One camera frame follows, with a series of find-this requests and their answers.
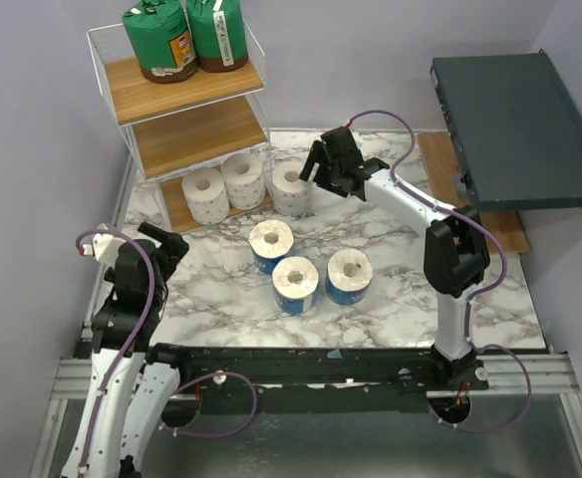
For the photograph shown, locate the white patterned roll blue dots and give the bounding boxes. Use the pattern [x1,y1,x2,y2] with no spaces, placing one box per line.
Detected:
[181,167,230,225]

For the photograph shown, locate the green roll white label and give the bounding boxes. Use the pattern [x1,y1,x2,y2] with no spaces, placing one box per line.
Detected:
[185,0,248,73]

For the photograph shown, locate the green roll orange label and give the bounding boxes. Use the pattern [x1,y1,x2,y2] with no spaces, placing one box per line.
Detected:
[122,1,197,84]

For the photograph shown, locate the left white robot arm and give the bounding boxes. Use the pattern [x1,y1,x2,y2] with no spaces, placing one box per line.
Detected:
[61,222,193,477]

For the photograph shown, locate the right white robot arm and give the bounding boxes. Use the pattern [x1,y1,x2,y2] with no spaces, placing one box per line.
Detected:
[299,126,490,390]

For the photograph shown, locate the wooden board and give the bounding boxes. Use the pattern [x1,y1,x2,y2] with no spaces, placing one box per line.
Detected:
[417,132,531,253]

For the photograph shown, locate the dark teal metal box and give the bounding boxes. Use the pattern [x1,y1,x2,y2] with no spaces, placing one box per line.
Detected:
[430,51,582,212]

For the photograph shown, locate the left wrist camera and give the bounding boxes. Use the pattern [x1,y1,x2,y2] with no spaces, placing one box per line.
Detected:
[77,223,126,267]

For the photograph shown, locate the white wire wooden shelf unit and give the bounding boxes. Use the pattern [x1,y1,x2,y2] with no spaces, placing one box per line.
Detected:
[87,24,272,232]

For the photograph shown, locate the black mounting rail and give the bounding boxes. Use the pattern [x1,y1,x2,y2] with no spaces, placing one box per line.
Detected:
[136,346,491,417]

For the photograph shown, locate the aluminium extrusion rail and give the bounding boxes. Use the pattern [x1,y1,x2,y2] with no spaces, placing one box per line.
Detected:
[26,163,582,478]

